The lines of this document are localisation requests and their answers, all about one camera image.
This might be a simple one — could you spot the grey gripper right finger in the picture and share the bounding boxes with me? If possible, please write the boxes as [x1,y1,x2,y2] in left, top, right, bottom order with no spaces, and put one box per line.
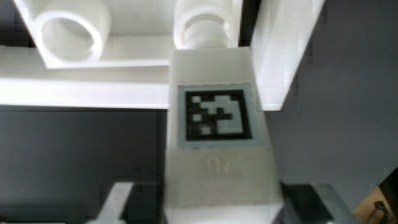
[314,184,360,224]

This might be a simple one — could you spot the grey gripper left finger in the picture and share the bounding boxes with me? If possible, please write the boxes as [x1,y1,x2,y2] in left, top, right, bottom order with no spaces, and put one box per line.
[86,182,133,224]

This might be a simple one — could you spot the white chair leg tagged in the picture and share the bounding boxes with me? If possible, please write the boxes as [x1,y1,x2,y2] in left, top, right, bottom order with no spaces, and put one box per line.
[163,18,282,224]

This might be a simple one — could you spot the white chair seat part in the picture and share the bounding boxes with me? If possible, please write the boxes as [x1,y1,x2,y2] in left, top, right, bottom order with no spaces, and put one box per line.
[0,0,325,111]

